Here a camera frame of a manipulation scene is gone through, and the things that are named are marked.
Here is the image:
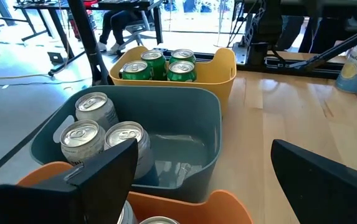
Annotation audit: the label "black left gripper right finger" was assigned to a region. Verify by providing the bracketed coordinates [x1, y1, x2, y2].
[270, 139, 357, 224]

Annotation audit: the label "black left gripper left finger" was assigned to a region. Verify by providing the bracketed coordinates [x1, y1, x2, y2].
[0, 138, 139, 224]

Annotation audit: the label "silver cans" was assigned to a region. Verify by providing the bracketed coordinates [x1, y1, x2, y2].
[139, 216, 181, 224]

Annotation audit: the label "orange plastic bin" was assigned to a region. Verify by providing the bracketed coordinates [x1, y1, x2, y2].
[16, 161, 254, 224]

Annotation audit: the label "teal plastic bin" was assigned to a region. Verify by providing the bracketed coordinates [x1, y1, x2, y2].
[30, 85, 222, 203]

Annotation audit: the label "green Sprite can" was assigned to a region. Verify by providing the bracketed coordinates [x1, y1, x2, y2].
[169, 49, 197, 65]
[167, 60, 198, 83]
[140, 49, 168, 81]
[120, 60, 153, 81]

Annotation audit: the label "yellow plastic bin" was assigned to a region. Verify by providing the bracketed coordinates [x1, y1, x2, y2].
[108, 45, 237, 118]

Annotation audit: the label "black stand leg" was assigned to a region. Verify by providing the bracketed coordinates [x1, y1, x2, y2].
[67, 0, 112, 86]

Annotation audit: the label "office chair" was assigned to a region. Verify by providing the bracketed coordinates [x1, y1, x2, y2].
[118, 18, 163, 52]

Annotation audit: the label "person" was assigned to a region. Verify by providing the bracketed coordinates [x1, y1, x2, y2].
[98, 9, 154, 56]

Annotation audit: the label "black desk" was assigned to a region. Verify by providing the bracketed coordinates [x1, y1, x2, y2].
[12, 0, 166, 46]

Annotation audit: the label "black floor cable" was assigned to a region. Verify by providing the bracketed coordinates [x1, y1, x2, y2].
[0, 73, 92, 86]

